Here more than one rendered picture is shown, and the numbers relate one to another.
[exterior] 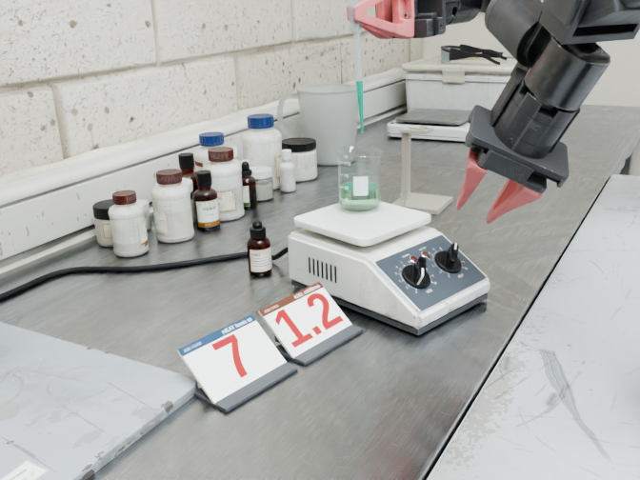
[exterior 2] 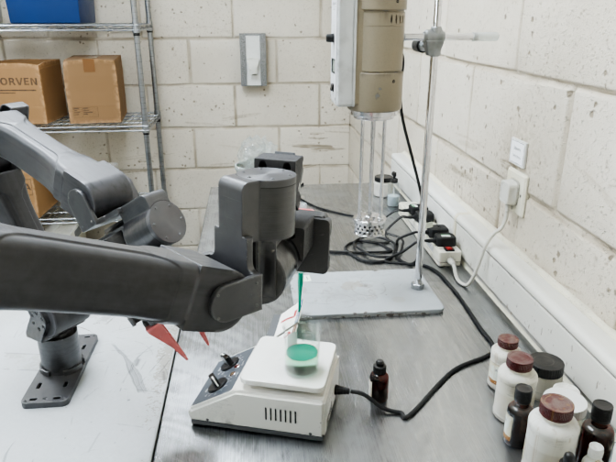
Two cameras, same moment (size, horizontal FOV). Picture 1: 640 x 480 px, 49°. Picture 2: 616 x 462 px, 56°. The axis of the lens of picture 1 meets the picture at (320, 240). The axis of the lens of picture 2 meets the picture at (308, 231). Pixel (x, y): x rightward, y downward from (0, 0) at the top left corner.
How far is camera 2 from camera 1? 147 cm
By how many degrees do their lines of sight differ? 127
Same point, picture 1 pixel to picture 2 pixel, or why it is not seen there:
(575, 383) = (125, 374)
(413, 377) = (208, 353)
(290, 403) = (253, 325)
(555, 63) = not seen: hidden behind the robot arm
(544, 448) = (138, 341)
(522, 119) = not seen: hidden behind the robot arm
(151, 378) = (316, 310)
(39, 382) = (356, 296)
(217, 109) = not seen: outside the picture
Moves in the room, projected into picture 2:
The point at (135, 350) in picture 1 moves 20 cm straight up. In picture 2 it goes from (353, 324) to (356, 226)
